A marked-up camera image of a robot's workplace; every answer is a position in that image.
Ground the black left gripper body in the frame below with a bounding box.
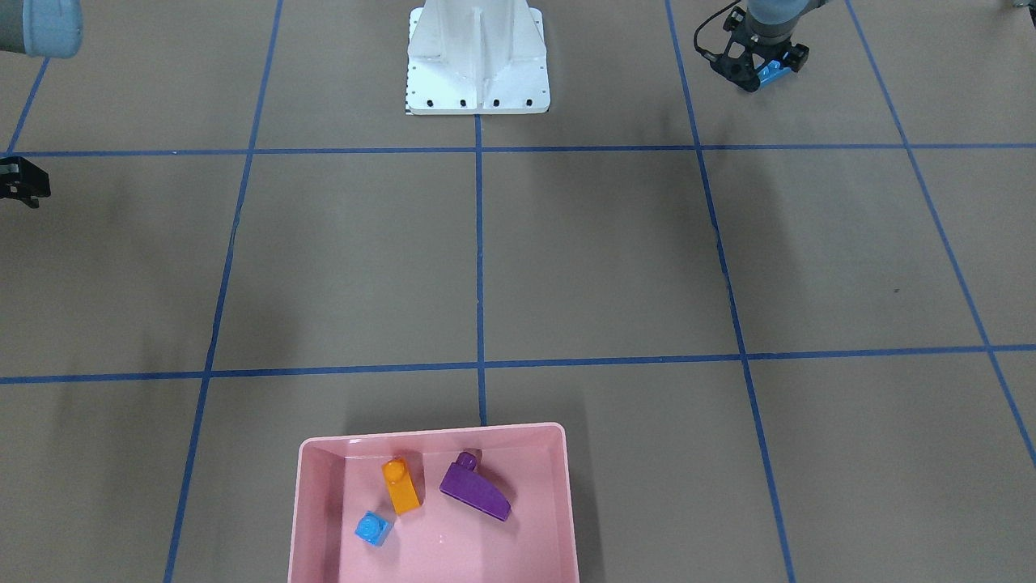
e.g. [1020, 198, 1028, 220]
[711, 8, 810, 92]

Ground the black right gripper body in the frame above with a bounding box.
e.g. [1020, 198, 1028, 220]
[1, 156, 52, 209]

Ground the long blue block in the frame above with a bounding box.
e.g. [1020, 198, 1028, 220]
[756, 60, 793, 88]

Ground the small blue block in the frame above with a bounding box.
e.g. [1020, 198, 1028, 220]
[353, 512, 393, 547]

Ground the orange block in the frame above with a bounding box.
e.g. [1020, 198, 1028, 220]
[381, 457, 422, 516]

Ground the purple block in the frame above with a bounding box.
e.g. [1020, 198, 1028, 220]
[438, 451, 512, 521]

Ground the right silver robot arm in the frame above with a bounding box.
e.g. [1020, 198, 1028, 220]
[1, 1, 83, 209]

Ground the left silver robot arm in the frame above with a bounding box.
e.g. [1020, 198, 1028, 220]
[695, 1, 828, 93]

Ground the pink plastic box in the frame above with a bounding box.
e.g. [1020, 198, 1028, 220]
[287, 422, 580, 582]

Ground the brown paper table cover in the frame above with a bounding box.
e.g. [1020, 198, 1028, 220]
[2, 1, 1034, 582]

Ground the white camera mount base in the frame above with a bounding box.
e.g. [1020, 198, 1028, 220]
[405, 1, 551, 116]

